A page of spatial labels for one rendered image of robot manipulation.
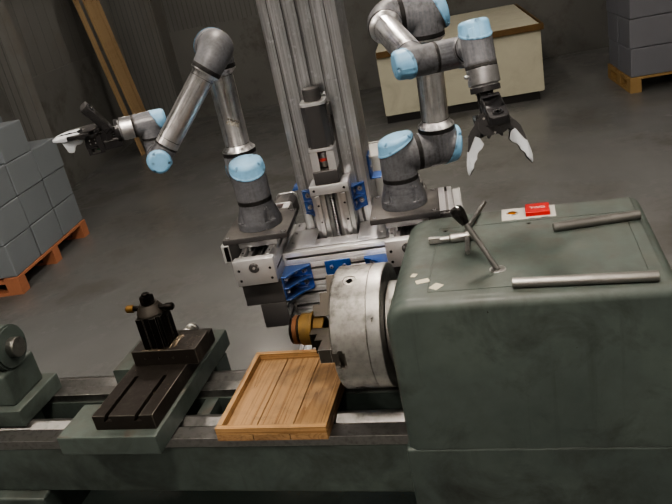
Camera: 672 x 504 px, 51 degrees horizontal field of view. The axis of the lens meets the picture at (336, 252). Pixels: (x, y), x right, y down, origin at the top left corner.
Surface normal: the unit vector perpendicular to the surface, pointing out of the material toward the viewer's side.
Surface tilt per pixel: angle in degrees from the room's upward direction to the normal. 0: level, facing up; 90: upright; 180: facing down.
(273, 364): 0
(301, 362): 0
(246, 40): 90
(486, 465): 90
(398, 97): 90
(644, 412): 90
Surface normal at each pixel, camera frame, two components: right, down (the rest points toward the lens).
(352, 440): -0.21, 0.43
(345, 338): -0.26, 0.10
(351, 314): -0.28, -0.25
